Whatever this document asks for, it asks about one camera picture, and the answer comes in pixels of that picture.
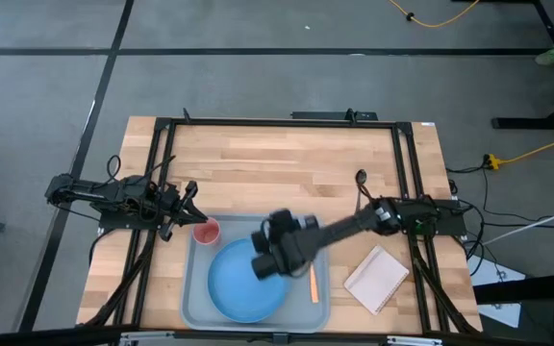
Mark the orange plastic utensil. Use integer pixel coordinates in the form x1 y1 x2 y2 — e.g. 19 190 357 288
309 263 321 305

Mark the yellow extension cord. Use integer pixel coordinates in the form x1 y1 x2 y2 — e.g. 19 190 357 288
485 130 554 171

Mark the black aluminium table frame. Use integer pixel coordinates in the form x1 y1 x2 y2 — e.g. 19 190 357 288
82 114 481 337

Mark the dark metal spoon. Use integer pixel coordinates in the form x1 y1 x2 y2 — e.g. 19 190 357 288
353 168 370 213

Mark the blue plastic plate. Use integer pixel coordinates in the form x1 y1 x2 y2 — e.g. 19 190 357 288
207 237 291 324

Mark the black power cable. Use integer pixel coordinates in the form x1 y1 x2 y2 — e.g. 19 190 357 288
444 165 554 232

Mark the yellow floor cable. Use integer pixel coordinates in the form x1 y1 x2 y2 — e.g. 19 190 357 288
386 0 481 29

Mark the white cable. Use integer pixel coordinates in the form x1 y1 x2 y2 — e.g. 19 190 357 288
480 200 554 247

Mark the pink plastic cup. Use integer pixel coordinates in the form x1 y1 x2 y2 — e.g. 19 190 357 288
191 216 222 247

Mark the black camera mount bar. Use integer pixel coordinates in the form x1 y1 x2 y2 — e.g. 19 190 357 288
290 108 380 122

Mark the grey plastic tray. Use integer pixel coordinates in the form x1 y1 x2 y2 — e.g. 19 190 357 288
179 213 332 334

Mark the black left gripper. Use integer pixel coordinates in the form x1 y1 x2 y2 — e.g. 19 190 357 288
154 180 209 241

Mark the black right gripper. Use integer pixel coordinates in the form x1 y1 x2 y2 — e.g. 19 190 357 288
250 209 319 283

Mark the white spiral notebook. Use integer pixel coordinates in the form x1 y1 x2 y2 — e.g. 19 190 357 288
342 244 411 316

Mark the white paper sheet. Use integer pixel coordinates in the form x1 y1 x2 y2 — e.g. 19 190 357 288
466 253 527 329

